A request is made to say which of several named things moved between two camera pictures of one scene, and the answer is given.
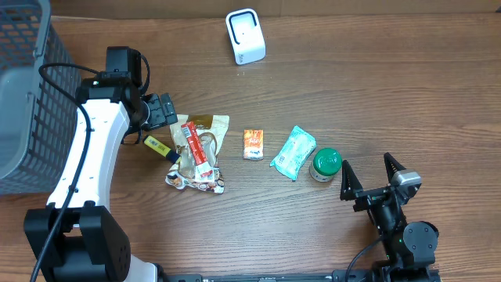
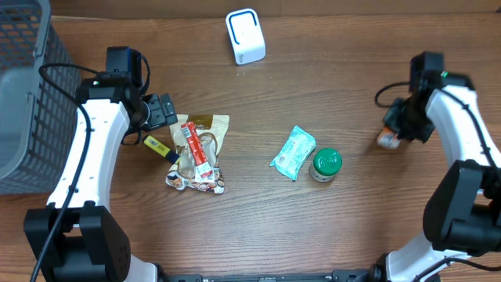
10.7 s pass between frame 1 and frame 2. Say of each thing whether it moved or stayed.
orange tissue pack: moved
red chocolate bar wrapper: stayed
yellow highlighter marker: stayed
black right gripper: moved
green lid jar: stayed
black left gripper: stayed
